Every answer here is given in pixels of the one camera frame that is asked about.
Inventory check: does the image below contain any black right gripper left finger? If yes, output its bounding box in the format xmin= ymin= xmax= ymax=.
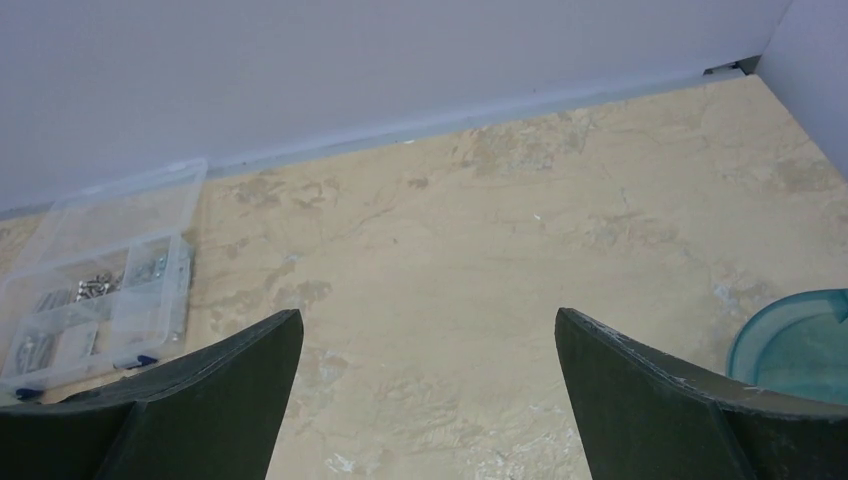
xmin=1 ymin=310 xmax=304 ymax=479

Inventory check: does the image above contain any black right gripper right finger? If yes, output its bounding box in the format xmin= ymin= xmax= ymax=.
xmin=554 ymin=308 xmax=847 ymax=479

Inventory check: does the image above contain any teal translucent plastic tub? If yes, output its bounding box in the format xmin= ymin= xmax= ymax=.
xmin=725 ymin=288 xmax=847 ymax=405

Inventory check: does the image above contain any clear plastic screw organizer box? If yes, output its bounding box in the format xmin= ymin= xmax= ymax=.
xmin=1 ymin=159 xmax=208 ymax=401

